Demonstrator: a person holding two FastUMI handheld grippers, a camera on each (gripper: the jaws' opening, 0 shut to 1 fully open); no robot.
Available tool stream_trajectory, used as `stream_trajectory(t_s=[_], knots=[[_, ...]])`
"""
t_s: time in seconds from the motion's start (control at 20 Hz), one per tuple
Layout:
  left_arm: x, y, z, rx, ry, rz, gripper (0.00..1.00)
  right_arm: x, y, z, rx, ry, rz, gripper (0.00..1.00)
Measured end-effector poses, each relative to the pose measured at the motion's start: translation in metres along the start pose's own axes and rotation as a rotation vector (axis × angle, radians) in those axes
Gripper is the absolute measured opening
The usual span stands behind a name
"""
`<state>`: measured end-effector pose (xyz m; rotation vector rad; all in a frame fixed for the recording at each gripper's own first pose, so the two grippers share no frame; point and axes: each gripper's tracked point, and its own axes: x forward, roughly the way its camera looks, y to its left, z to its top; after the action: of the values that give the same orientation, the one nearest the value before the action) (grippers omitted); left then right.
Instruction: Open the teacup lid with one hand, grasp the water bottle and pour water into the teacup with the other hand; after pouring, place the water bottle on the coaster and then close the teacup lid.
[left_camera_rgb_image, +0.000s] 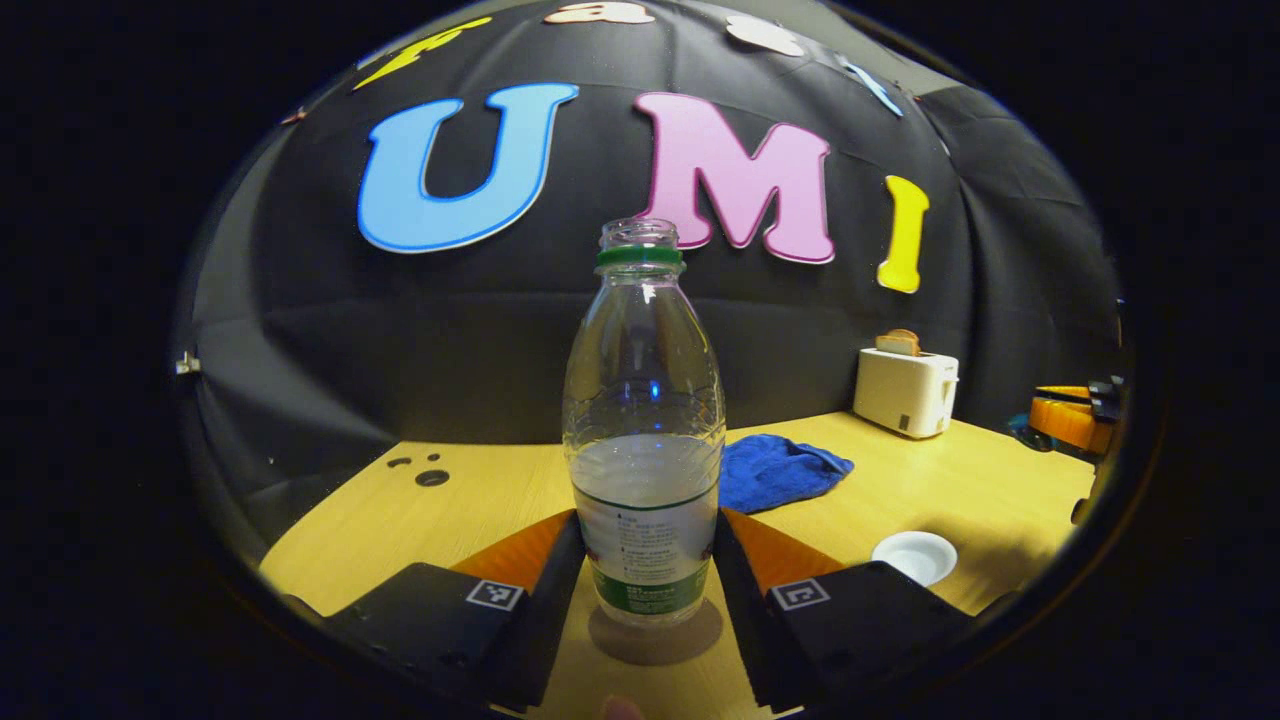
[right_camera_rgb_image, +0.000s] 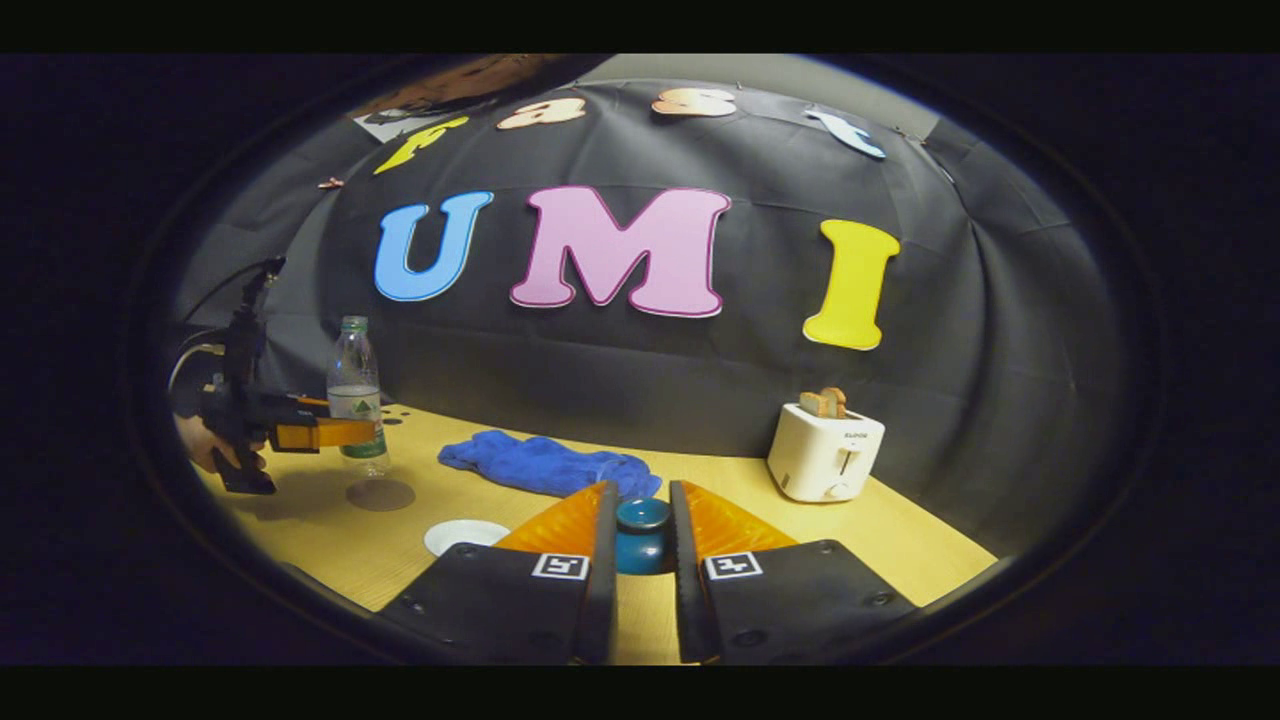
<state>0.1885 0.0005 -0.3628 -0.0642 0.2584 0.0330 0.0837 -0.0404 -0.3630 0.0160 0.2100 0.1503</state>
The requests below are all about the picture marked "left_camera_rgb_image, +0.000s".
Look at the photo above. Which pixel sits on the bread slice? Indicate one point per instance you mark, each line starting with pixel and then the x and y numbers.
pixel 898 342

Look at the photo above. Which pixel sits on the white teacup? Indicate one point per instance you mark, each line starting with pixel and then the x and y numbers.
pixel 915 555

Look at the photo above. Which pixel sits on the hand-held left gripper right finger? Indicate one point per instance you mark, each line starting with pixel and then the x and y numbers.
pixel 745 620

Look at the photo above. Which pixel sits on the dark teal teacup lid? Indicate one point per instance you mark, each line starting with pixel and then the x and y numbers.
pixel 1025 437

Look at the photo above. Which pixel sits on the blue cloth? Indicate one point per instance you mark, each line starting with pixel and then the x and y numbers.
pixel 780 470

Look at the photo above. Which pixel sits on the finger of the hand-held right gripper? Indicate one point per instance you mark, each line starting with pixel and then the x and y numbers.
pixel 1065 420

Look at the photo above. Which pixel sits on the clear plastic water bottle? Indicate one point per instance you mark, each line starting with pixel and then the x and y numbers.
pixel 645 520

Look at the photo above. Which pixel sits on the black backdrop cloth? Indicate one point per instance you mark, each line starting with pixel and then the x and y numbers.
pixel 500 320

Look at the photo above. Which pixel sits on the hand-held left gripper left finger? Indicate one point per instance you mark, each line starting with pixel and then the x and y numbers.
pixel 555 620

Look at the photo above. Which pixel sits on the white toaster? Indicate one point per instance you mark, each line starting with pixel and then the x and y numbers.
pixel 905 395

